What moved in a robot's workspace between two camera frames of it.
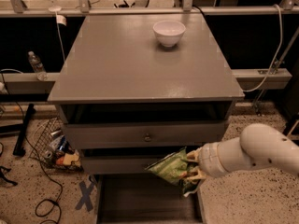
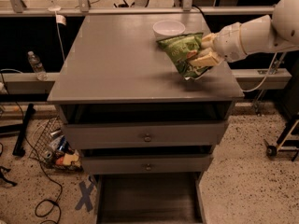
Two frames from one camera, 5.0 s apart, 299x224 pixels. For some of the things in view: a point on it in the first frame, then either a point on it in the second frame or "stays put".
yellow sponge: (69, 158) stays put
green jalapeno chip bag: (173, 167) → (181, 49)
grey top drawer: (145, 126) stays put
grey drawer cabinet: (131, 90) stays put
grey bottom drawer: (146, 198) stays put
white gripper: (207, 160) → (228, 43)
